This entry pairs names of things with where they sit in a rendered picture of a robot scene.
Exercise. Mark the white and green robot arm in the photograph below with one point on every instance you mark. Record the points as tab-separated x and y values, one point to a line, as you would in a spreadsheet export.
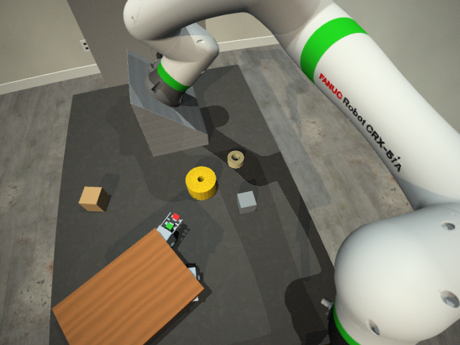
397	279

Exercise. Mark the tan cube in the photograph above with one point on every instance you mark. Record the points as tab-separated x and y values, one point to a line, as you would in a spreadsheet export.
94	199

